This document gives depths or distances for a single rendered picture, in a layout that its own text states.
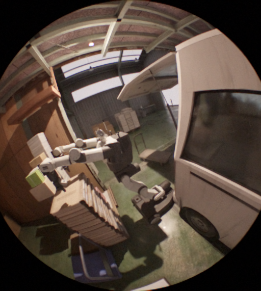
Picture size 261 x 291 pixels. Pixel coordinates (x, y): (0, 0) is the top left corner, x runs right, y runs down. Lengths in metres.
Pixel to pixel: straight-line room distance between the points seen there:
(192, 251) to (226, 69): 1.68
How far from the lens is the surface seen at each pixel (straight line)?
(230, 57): 0.50
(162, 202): 1.65
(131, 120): 5.86
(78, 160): 0.67
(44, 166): 0.75
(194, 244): 1.61
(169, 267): 1.59
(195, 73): 0.55
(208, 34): 0.56
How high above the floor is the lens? 1.58
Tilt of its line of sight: 22 degrees down
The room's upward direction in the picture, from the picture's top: 21 degrees counter-clockwise
